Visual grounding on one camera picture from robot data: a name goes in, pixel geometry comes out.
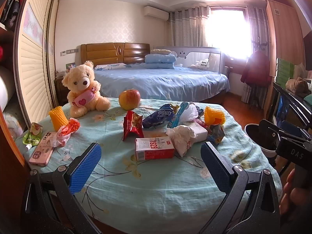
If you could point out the white air conditioner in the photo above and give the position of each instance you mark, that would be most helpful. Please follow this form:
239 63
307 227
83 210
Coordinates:
155 13

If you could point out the green drink pouch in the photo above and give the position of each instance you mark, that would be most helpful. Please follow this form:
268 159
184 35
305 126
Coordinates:
33 136

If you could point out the cream teddy bear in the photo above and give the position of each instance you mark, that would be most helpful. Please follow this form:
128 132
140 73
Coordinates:
84 91

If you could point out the wardrobe sliding door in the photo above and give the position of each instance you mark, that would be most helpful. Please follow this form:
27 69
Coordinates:
34 61

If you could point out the white foam block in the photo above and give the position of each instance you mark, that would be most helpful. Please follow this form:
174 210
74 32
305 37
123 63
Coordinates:
199 133

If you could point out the white foam fruit net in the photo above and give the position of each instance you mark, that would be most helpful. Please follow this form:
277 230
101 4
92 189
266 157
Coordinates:
189 114

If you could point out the television screen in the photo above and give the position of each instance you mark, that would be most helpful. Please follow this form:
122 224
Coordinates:
308 50

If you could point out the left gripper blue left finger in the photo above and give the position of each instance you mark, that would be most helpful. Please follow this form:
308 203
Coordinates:
82 166

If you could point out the green boxes stack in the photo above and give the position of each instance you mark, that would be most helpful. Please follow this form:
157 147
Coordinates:
284 72

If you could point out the white tissue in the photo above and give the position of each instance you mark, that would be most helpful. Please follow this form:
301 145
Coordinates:
181 137

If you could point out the grey curtains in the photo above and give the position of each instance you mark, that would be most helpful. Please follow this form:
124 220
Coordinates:
237 32

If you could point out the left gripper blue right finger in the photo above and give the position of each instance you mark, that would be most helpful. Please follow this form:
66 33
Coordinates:
220 169

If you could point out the dark blue snack bag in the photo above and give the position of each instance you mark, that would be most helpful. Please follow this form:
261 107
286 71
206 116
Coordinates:
163 114

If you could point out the yellow foam fruit net left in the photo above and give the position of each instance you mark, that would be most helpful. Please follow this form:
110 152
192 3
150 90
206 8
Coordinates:
58 118

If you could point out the round black trash bin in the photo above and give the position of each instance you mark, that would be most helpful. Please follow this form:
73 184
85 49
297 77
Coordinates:
267 145

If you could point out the red orange plastic wrapper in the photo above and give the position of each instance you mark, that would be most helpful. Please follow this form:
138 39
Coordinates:
64 133

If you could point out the wooden headboard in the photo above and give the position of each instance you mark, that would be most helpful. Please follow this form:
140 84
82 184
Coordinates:
111 53

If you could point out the red snack bag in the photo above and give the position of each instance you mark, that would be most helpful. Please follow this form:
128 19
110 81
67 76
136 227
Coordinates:
132 125

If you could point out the brown plush toy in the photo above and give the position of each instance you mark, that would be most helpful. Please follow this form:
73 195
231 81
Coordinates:
298 86

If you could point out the dark red hanging jacket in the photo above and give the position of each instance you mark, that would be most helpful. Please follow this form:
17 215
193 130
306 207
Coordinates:
257 70

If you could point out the person's right hand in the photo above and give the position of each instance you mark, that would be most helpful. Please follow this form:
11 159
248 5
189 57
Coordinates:
292 195

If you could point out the blue toothbrush blister pack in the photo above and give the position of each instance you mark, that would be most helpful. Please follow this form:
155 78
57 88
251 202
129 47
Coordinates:
174 122

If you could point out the orange foam fruit net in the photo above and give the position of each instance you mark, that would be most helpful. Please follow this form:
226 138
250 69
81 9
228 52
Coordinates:
214 116

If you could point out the blue folded pillows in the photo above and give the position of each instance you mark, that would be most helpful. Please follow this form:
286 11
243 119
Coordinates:
160 59

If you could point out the red yellow apple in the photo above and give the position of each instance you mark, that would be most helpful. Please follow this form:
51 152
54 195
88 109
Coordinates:
129 99

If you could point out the red white 1928 carton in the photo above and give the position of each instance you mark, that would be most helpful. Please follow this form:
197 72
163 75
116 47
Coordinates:
154 148

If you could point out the light green floral bedsheet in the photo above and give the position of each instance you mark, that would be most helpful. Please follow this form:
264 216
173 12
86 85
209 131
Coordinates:
176 195

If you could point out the pink candy wrapper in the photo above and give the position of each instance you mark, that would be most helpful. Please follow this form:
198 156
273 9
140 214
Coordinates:
200 122

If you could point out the blue silver wrapper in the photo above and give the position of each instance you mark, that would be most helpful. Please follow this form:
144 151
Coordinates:
215 134

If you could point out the white bed guard rail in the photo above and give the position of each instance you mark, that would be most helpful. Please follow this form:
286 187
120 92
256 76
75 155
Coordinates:
188 56

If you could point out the black glossy tv cabinet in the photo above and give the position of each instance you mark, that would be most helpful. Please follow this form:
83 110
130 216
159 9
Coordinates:
289 111

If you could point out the wooden nightstand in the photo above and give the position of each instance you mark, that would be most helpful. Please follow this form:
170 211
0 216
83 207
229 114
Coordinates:
61 91

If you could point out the large bed blue cover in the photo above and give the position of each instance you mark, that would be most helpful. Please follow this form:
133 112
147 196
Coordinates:
180 83

